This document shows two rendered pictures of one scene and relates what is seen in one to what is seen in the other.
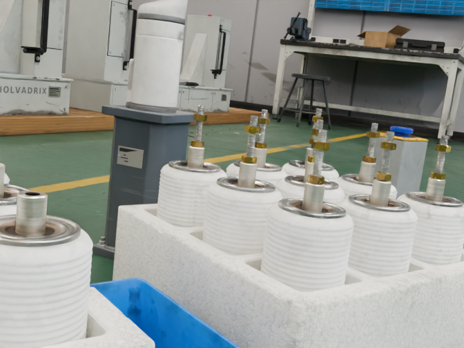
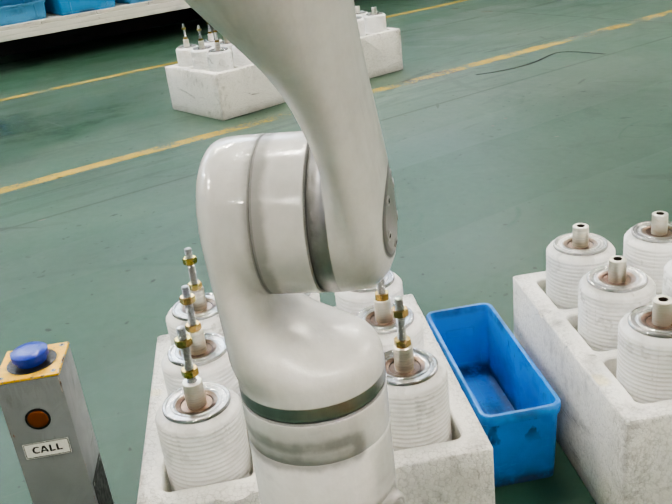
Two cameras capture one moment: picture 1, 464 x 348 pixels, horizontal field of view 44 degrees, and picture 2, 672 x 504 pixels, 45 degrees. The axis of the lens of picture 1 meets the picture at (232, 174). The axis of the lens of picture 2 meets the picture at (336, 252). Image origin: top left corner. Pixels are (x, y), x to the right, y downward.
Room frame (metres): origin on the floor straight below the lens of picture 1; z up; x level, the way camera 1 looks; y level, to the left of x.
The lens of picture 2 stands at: (1.49, 0.43, 0.75)
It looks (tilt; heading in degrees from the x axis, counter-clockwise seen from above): 24 degrees down; 213
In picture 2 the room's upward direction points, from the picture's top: 7 degrees counter-clockwise
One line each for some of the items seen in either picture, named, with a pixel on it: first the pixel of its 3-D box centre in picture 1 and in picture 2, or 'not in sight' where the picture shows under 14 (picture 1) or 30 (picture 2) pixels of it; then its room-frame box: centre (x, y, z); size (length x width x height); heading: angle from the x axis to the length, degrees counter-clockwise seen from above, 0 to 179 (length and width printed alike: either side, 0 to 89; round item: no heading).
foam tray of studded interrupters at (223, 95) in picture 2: not in sight; (233, 82); (-1.12, -1.67, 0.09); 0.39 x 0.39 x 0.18; 71
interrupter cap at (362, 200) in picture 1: (378, 204); not in sight; (0.70, -0.19, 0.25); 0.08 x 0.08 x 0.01
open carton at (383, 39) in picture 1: (382, 38); not in sight; (5.55, -1.26, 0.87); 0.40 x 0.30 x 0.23; 50
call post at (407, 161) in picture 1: (386, 221); (67, 476); (1.03, -0.29, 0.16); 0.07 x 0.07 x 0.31; 38
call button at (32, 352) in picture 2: (400, 132); (30, 357); (1.03, -0.29, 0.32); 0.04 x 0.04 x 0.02
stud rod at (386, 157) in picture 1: (385, 161); not in sight; (0.70, -0.19, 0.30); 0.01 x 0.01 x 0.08
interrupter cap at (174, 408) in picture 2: (311, 166); (196, 403); (0.95, -0.13, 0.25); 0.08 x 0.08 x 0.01
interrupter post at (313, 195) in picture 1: (313, 197); not in sight; (0.62, -0.09, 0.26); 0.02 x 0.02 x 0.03
